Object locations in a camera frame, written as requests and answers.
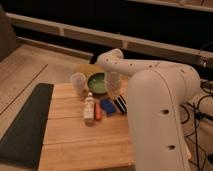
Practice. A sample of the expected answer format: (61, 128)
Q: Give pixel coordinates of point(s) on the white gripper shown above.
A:
(112, 81)

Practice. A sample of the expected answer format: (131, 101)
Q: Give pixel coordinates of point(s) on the black striped eraser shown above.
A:
(121, 104)

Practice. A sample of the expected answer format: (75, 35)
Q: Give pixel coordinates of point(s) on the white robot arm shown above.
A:
(154, 93)

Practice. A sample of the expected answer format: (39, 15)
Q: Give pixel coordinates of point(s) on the green bowl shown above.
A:
(96, 84)

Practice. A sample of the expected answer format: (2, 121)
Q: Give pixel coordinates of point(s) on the blue rectangular block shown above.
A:
(107, 106)

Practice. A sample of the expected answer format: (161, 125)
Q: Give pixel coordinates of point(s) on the yellow sponge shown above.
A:
(88, 69)

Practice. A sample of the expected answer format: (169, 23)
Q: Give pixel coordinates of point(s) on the small white bottle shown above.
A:
(88, 114)

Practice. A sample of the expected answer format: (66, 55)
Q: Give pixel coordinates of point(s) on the clear plastic cup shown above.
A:
(78, 81)

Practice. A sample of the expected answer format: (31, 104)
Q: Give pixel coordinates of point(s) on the orange marker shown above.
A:
(98, 112)

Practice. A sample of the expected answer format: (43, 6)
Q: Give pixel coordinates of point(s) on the black floor mat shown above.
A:
(22, 143)

